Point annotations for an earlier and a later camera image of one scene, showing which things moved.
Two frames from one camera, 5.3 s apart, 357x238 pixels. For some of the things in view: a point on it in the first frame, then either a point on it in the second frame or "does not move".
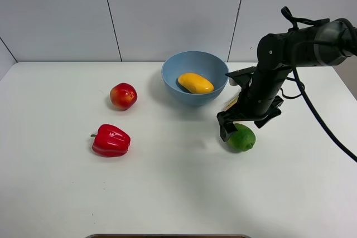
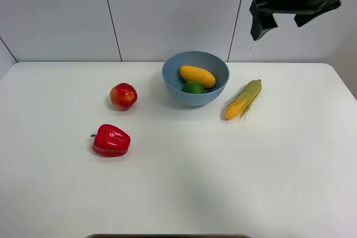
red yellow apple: (123, 96) does not move
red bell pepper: (110, 141) does not move
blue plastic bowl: (204, 64) does not move
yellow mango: (196, 83) → (192, 73)
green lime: (242, 140) → (193, 87)
